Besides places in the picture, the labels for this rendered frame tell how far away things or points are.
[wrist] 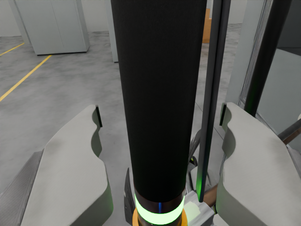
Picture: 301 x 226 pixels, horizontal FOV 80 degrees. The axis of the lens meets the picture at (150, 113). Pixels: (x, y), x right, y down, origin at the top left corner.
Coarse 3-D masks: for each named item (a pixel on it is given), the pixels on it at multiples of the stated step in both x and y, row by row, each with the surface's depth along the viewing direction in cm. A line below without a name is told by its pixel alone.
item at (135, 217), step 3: (135, 210) 15; (183, 210) 15; (135, 213) 14; (183, 213) 14; (135, 216) 14; (183, 216) 14; (186, 216) 14; (135, 219) 14; (183, 219) 14; (186, 219) 14; (135, 222) 14; (183, 222) 14; (186, 222) 14; (135, 225) 14; (138, 225) 14; (183, 225) 14; (186, 225) 14
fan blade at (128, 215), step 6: (126, 174) 74; (126, 180) 72; (126, 186) 71; (126, 192) 71; (126, 198) 71; (132, 198) 60; (126, 204) 72; (132, 204) 61; (126, 210) 73; (132, 210) 61; (126, 216) 74; (132, 216) 64
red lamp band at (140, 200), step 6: (138, 192) 11; (138, 198) 11; (144, 198) 10; (174, 198) 10; (180, 198) 11; (144, 204) 11; (150, 204) 10; (156, 204) 10; (162, 204) 10; (168, 204) 10; (174, 204) 11; (150, 210) 11; (156, 210) 11; (162, 210) 11; (168, 210) 11
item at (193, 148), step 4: (200, 132) 50; (196, 136) 53; (200, 136) 47; (192, 140) 60; (196, 140) 50; (192, 144) 54; (196, 144) 47; (192, 148) 50; (192, 152) 47; (188, 160) 47; (188, 164) 46
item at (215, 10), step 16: (224, 0) 6; (224, 16) 6; (224, 32) 6; (208, 64) 8; (208, 80) 8; (208, 96) 8; (208, 112) 8; (208, 128) 9; (208, 144) 9; (208, 160) 10
